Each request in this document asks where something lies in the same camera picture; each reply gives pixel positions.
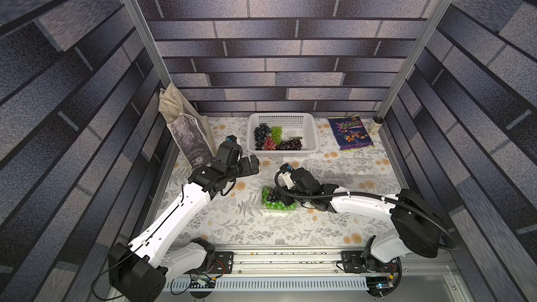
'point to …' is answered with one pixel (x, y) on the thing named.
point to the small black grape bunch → (271, 197)
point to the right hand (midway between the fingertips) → (274, 192)
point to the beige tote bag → (191, 129)
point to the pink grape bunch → (269, 145)
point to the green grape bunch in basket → (276, 133)
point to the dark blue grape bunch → (260, 133)
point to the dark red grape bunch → (293, 144)
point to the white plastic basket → (293, 124)
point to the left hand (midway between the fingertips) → (251, 161)
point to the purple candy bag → (350, 133)
